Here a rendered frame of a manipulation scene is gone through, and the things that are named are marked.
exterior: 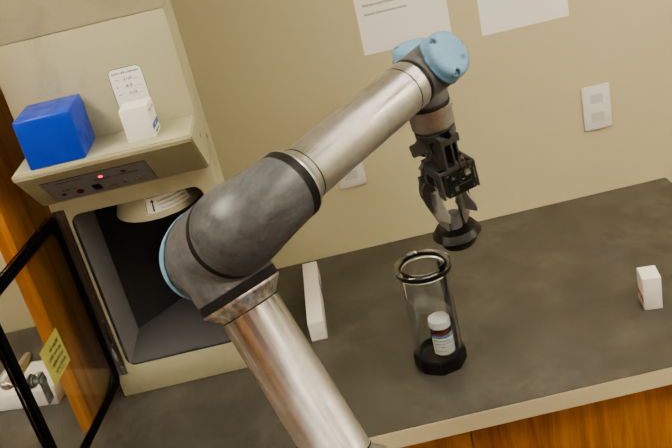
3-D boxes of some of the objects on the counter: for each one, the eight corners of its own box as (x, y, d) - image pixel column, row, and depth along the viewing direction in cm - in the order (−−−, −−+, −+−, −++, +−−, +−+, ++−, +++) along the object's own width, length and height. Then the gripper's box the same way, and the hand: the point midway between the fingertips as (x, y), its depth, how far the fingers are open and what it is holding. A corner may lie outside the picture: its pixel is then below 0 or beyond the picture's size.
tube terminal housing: (139, 331, 201) (20, 19, 169) (270, 300, 200) (176, -18, 168) (124, 396, 178) (-17, 50, 146) (272, 361, 178) (164, 7, 146)
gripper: (420, 148, 138) (449, 253, 148) (476, 122, 140) (500, 227, 150) (397, 133, 145) (426, 234, 155) (450, 109, 148) (475, 210, 157)
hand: (453, 219), depth 154 cm, fingers closed on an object, 3 cm apart
